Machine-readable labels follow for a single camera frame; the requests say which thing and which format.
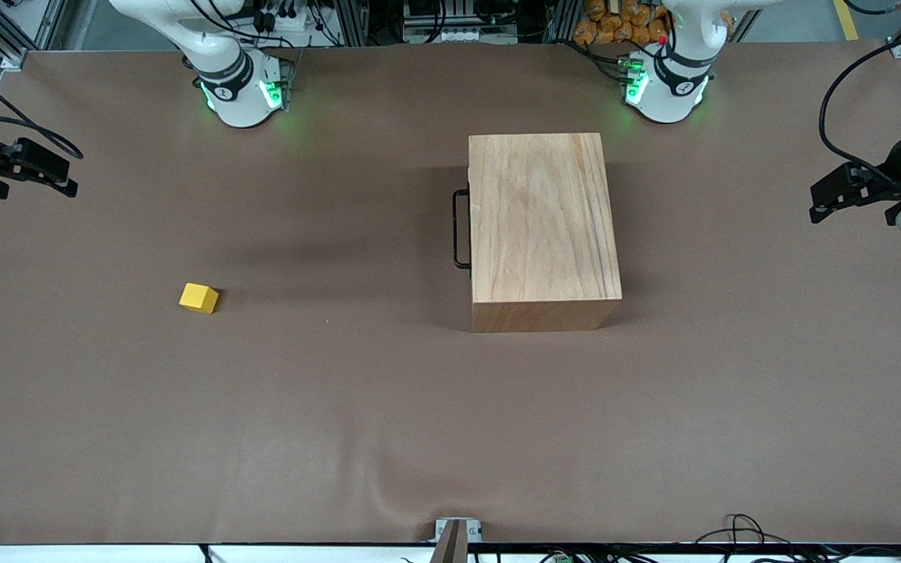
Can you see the white power strip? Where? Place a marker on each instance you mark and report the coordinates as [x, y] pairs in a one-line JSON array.
[[458, 36]]

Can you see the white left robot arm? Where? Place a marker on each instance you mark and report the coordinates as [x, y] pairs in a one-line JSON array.
[[677, 78]]

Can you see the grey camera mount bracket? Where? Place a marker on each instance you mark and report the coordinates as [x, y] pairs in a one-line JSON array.
[[458, 539]]

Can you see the orange objects pile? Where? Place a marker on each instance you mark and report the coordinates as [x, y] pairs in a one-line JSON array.
[[615, 31]]

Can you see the brown table cover sheet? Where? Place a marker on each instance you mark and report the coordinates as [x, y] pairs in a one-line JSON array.
[[263, 407]]

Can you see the wooden cabinet box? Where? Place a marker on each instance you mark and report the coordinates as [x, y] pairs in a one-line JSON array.
[[544, 219]]

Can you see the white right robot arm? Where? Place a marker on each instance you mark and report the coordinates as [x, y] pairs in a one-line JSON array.
[[235, 94]]

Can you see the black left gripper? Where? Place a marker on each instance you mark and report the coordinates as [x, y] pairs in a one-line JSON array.
[[882, 186]]

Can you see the yellow block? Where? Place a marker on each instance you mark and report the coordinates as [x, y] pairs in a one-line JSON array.
[[199, 299]]

